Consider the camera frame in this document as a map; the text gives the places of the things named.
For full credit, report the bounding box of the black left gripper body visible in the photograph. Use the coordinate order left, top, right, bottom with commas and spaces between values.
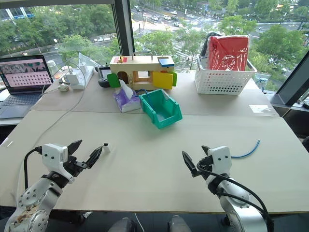
63, 154, 89, 178

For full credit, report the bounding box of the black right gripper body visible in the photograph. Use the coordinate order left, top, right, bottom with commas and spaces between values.
196, 154, 214, 177

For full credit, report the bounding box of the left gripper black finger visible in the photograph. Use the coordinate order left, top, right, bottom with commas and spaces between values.
84, 145, 103, 169
67, 139, 83, 156

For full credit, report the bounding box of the green plastic storage bin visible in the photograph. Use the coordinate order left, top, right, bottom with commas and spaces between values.
138, 88, 183, 130

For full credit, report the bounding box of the grey rounded shape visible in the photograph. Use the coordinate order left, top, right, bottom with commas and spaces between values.
168, 215, 192, 232
107, 217, 137, 232

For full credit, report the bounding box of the purple tissue pack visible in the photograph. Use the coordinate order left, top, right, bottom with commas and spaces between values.
112, 79, 142, 114

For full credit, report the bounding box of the white perforated plastic basket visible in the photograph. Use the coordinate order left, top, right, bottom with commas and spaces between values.
194, 54, 258, 95

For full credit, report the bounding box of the white power strip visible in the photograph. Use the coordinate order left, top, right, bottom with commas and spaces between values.
69, 65, 95, 90

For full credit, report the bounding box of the black handheld controller with screen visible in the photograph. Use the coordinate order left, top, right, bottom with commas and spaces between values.
97, 65, 113, 89

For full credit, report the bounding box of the white paper cup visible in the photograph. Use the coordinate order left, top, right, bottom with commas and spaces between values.
46, 60, 59, 76

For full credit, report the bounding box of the clear plastic sheet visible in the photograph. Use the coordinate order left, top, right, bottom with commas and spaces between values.
78, 52, 100, 71

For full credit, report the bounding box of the grey laptop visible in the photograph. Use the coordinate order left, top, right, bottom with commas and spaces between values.
0, 54, 55, 120

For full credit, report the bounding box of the red plastic-wrapped package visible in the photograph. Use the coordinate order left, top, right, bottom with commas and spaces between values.
208, 35, 250, 72

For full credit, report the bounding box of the black object behind basket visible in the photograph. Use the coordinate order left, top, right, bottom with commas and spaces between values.
199, 31, 218, 59

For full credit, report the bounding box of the wooden box with coloured doors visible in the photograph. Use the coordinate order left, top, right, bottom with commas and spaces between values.
107, 52, 178, 91

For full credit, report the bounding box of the dark monitor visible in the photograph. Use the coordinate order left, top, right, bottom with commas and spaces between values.
275, 49, 309, 107

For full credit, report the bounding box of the dark window pillar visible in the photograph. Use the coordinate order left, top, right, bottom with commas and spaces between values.
112, 0, 135, 58

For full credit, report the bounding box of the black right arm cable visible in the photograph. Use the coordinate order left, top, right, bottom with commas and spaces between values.
196, 161, 275, 232

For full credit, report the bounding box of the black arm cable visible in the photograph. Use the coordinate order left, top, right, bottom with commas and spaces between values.
23, 146, 43, 191
196, 161, 275, 232

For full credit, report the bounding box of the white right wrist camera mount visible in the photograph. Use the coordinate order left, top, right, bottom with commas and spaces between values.
207, 145, 233, 185

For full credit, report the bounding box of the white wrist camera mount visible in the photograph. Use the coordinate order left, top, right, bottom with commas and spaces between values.
41, 144, 75, 183
207, 145, 233, 185

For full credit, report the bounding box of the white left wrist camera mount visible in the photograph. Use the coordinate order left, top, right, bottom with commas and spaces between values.
41, 144, 75, 183

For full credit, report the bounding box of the thin white charger cable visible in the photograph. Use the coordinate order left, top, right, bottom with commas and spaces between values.
14, 58, 88, 201

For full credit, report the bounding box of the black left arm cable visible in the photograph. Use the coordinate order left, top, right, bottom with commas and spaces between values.
23, 146, 43, 191

